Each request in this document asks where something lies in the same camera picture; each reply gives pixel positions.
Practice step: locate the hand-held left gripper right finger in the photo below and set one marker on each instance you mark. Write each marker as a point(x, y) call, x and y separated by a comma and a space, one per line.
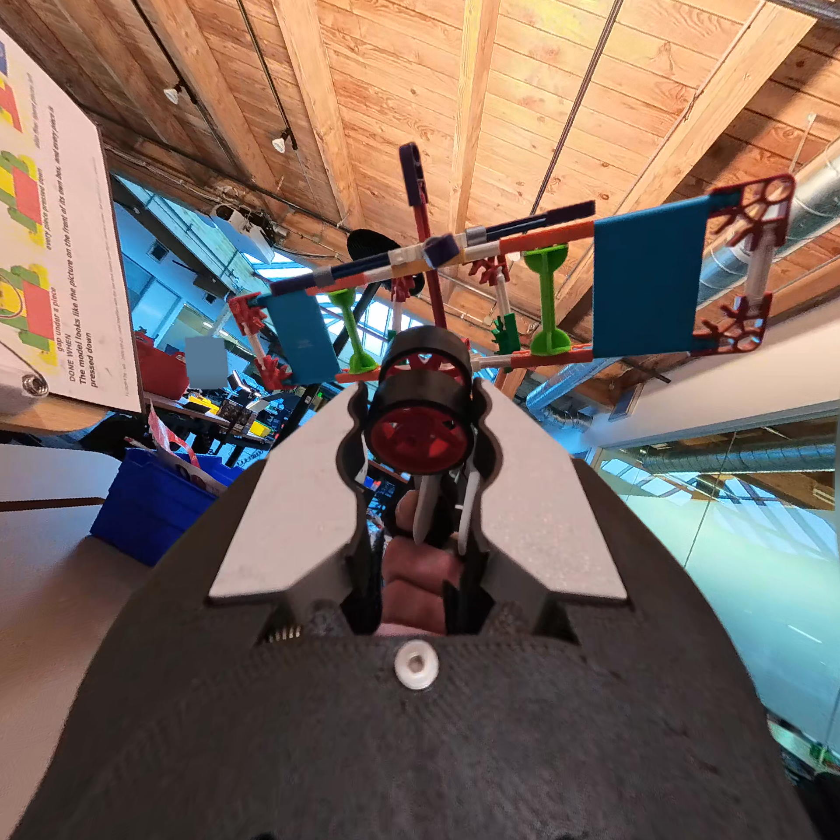
point(551, 525)

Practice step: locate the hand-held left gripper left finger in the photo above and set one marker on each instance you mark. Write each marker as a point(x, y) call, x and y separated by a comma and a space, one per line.
point(289, 525)

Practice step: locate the colourful construction toy model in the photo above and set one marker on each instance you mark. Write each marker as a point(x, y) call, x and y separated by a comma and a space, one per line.
point(646, 282)

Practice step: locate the blue plastic bin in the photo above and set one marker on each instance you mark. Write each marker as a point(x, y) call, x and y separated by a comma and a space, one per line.
point(151, 505)

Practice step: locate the red container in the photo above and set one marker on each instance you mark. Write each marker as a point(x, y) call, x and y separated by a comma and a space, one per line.
point(161, 374)

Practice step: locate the white ceiling spotlight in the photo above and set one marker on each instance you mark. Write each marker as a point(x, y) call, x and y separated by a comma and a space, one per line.
point(281, 142)
point(172, 95)

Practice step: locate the printed instruction sheet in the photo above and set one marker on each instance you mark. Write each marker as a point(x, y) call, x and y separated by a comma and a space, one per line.
point(72, 197)

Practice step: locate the silver ceiling duct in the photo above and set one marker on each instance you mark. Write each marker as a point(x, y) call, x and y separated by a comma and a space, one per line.
point(564, 384)
point(814, 197)

